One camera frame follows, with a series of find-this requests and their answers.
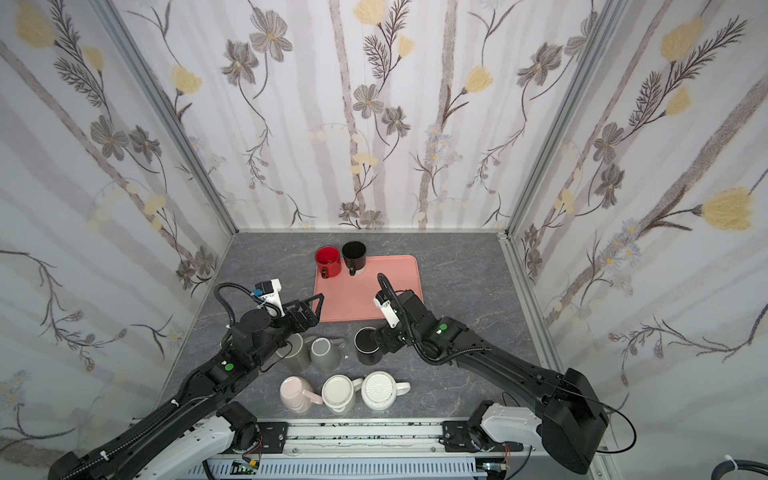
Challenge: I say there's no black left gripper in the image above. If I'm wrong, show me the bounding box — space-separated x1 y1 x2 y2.
249 293 323 368

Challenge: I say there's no black mug white rim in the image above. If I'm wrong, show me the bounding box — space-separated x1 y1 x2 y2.
353 327 383 366

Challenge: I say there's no red mug black handle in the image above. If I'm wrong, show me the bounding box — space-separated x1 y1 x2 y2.
315 246 342 279

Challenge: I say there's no black mug white base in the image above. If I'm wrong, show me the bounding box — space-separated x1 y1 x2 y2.
341 241 367 277

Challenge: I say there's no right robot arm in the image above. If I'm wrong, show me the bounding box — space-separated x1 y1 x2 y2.
373 273 638 474

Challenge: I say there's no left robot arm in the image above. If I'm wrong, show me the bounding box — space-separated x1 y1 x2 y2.
48 282 324 479

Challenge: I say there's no light grey mug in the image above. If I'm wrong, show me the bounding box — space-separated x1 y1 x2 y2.
310 337 346 373

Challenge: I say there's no dark grey mug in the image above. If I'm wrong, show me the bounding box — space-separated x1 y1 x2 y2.
276 333 311 375

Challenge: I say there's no white ribbed mug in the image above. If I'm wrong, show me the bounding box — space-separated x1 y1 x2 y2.
361 371 411 411

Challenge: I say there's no cream mug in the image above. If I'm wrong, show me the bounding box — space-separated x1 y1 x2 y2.
321 375 363 415

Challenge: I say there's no pink mug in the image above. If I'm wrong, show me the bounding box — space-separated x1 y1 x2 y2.
279 376 324 414

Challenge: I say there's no pink plastic tray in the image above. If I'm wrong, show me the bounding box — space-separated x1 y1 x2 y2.
314 255 424 323

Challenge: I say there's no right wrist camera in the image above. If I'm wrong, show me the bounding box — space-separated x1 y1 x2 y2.
374 294 400 329

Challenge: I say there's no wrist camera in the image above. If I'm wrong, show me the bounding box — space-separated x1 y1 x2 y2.
374 294 400 329
251 279 284 318

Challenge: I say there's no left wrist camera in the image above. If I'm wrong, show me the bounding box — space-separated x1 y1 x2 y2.
251 279 284 318

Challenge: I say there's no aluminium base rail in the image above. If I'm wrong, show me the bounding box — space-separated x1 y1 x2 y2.
128 418 541 480

